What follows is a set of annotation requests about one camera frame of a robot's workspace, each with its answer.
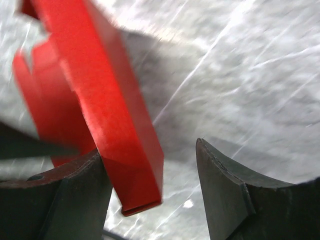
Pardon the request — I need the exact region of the red paper box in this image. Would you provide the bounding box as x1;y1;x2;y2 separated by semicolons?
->
12;0;164;216

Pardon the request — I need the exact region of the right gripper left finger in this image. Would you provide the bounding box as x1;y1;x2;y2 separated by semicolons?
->
0;150;113;240

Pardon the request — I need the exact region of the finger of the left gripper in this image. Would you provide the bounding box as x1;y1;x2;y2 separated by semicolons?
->
0;122;79;160

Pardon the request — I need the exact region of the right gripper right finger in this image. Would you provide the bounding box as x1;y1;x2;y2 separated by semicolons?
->
196;138;320;240

